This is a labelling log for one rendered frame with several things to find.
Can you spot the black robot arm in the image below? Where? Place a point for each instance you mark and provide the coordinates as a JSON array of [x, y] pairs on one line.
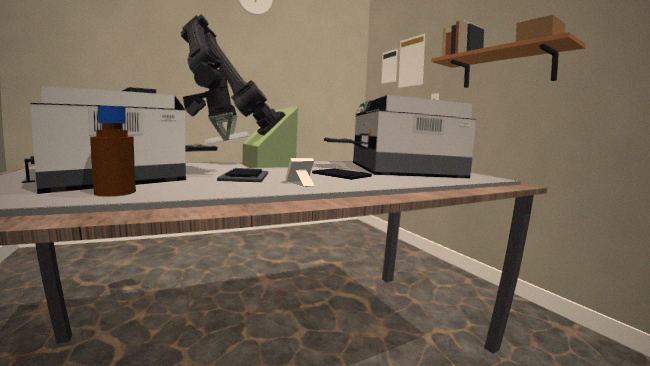
[[209, 77]]

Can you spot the white multiwell plate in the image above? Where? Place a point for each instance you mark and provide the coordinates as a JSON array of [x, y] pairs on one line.
[[231, 137]]

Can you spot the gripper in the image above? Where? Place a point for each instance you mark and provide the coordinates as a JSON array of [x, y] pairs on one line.
[[217, 114]]

